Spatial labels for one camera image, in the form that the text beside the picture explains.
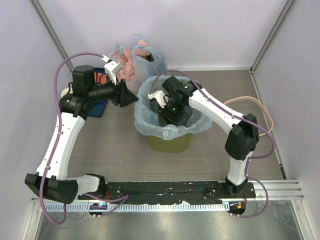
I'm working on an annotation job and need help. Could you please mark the red floral plate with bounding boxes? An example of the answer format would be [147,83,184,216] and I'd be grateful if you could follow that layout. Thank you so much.
[94,72,109,85]

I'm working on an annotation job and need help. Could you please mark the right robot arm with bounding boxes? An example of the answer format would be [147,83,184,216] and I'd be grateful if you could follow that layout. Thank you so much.
[148,76,260,198]

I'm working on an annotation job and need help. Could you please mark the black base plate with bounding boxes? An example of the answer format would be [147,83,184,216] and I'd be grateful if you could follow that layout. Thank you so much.
[91,181,256,205]

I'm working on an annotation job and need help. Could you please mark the white slotted cable duct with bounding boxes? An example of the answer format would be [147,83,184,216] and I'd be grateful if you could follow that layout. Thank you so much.
[42,202,231,213]

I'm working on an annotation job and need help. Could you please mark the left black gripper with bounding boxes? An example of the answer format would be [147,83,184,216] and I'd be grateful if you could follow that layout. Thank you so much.
[88,72,139,108]

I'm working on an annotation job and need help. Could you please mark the bag filled with pink trash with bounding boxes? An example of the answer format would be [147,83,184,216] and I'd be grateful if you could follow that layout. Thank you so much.
[110,34,168,94]

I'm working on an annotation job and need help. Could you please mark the green trash bin pink rim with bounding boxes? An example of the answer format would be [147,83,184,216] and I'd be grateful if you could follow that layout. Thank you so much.
[147,133,193,153]

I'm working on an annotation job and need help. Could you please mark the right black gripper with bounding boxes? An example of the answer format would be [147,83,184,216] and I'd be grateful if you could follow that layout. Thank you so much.
[157,99,185,128]

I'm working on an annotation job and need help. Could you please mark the blue plastic bag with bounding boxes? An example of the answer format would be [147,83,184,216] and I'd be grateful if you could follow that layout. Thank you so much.
[134,75,213,141]

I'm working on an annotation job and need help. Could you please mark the pink bin rim ring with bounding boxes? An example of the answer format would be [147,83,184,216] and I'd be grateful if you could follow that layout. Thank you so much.
[223,96,275,138]

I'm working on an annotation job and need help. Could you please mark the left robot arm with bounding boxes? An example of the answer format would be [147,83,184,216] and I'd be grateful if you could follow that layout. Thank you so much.
[24,62,138,205]

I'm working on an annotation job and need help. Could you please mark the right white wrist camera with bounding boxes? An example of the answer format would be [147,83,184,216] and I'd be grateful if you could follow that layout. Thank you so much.
[147,90,170,109]

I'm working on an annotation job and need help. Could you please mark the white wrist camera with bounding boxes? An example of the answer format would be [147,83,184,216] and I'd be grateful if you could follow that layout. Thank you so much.
[147,90,170,109]
[101,55,124,86]

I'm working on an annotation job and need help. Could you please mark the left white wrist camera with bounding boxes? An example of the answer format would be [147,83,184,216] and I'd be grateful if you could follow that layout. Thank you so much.
[101,55,124,86]

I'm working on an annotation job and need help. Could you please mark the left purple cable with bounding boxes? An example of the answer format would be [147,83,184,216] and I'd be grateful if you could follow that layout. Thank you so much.
[38,52,130,225]

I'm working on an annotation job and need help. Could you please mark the pink paper cup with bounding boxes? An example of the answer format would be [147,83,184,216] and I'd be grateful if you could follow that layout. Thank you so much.
[60,88,69,98]

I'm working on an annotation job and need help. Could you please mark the dark blue mat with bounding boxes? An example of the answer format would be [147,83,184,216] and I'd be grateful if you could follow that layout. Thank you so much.
[88,67,108,118]

